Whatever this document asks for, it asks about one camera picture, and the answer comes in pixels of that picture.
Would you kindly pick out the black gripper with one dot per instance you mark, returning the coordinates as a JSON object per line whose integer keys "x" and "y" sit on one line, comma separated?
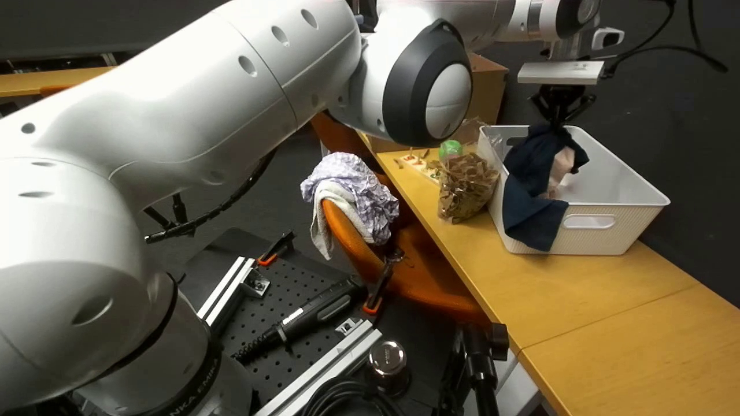
{"x": 564, "y": 97}

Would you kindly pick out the pale pink clothing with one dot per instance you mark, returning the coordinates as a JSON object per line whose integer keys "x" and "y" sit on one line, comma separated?
{"x": 568, "y": 164}

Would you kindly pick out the navy blue clothing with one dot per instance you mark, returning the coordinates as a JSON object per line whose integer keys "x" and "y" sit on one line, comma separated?
{"x": 532, "y": 200}

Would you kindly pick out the purple white checkered cloth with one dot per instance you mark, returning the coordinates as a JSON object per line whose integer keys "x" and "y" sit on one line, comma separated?
{"x": 355, "y": 187}

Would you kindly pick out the white terry towel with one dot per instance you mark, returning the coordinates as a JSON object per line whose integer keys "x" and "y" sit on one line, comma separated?
{"x": 325, "y": 222}

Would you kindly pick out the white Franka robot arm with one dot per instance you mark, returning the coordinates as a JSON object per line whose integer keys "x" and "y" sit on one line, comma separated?
{"x": 193, "y": 116}

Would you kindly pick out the white plastic basket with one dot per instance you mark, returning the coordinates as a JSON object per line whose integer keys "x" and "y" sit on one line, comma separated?
{"x": 624, "y": 200}

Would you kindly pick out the clear bag of wooden pieces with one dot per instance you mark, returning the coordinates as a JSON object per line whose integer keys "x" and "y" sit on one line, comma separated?
{"x": 466, "y": 187}

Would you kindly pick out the orange fabric chair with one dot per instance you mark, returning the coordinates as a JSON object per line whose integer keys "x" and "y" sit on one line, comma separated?
{"x": 424, "y": 268}
{"x": 335, "y": 134}

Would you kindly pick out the brown cardboard box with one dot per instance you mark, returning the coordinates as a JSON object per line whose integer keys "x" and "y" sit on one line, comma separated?
{"x": 489, "y": 83}

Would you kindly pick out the green ball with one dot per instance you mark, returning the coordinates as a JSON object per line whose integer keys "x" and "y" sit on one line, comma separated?
{"x": 452, "y": 149}

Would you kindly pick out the black tripod stand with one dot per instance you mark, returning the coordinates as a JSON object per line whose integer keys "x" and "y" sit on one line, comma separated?
{"x": 470, "y": 371}

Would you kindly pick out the metal cylinder weight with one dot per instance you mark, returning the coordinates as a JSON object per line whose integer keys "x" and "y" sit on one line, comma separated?
{"x": 387, "y": 360}

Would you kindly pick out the black pen-shaped tool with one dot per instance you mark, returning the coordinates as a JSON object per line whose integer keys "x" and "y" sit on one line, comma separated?
{"x": 302, "y": 325}

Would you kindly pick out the black perforated breadboard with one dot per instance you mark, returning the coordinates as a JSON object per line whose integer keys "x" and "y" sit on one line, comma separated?
{"x": 269, "y": 309}

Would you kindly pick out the long aluminium rail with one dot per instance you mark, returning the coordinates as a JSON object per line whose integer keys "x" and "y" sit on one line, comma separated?
{"x": 325, "y": 365}

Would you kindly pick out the short aluminium rail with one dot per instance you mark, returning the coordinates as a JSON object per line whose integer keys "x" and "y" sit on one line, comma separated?
{"x": 227, "y": 289}

